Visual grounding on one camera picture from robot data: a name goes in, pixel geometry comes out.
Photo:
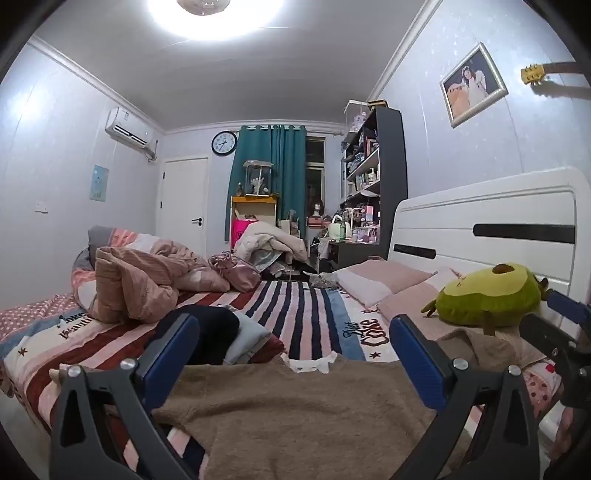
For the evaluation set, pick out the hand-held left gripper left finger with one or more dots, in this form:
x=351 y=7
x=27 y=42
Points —
x=171 y=350

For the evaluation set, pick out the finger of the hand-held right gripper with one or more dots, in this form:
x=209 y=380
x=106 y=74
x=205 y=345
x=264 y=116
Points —
x=547 y=334
x=570 y=308

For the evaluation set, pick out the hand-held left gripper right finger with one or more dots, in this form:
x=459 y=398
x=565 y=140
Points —
x=415 y=355

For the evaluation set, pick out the brown knit sweater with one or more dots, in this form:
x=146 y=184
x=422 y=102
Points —
x=300 y=415

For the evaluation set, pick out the black folded garment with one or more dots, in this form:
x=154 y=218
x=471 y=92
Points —
x=212 y=332

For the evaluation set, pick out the pink pillow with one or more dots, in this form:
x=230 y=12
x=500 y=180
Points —
x=406 y=304
x=383 y=277

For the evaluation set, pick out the green avocado plush toy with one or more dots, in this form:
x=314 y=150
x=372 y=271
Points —
x=489 y=295

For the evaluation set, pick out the light blue folded garment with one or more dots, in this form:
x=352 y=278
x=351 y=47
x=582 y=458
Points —
x=247 y=339

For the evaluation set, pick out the pink crumpled quilt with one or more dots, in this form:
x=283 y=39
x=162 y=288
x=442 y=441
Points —
x=138 y=277

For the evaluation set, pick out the dark red folded garment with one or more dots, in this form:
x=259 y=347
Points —
x=270 y=348

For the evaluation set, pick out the small white cloth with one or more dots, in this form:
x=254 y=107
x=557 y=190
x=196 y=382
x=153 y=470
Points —
x=314 y=364

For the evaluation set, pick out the pink satin bag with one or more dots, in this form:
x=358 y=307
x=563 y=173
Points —
x=240 y=274

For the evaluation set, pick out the clear plastic bag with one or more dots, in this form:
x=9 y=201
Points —
x=323 y=279

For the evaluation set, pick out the dark desk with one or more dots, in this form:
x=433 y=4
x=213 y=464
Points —
x=355 y=251

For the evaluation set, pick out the striped pink navy blanket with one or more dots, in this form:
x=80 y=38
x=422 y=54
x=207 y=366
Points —
x=300 y=314

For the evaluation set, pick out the grey pillow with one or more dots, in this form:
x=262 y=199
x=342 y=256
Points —
x=99 y=235

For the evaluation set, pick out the magenta bag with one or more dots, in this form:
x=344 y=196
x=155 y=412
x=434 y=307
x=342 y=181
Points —
x=240 y=233

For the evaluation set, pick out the pile of cream bedding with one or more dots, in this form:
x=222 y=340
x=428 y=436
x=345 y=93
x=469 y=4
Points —
x=268 y=240

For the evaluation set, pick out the green bottle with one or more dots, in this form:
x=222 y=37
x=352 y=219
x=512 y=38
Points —
x=337 y=230

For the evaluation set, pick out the white bed headboard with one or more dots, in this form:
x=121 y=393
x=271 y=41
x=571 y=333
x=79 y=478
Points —
x=461 y=207

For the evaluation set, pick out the white door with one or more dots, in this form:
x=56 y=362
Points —
x=182 y=203

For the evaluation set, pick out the yellow cabinet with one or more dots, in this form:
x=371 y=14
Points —
x=265 y=207

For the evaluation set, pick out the wig mannequin head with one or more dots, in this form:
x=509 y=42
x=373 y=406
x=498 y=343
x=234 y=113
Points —
x=317 y=209

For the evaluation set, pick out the glass display case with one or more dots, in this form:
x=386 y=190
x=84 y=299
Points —
x=257 y=180

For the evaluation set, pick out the dark bookshelf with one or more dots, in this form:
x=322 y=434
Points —
x=392 y=152

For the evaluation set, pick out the window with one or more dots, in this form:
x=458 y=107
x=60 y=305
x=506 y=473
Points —
x=315 y=170

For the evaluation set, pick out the teal curtain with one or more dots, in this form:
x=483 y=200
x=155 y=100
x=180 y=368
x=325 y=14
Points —
x=286 y=170

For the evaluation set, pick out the white air conditioner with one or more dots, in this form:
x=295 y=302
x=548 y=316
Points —
x=127 y=127

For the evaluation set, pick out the yellow guitar headstock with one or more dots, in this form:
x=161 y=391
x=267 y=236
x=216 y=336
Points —
x=533 y=74

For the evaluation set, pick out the clear box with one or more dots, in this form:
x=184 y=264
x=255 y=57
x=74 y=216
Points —
x=355 y=115

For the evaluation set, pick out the small blue wall poster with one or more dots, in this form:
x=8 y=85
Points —
x=99 y=183

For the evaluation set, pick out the white light switch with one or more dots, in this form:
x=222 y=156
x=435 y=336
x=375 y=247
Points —
x=42 y=206

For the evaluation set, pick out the round wall clock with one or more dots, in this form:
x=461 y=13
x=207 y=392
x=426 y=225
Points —
x=224 y=143

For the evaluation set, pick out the framed wall photo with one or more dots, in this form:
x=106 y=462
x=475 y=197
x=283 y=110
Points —
x=471 y=85

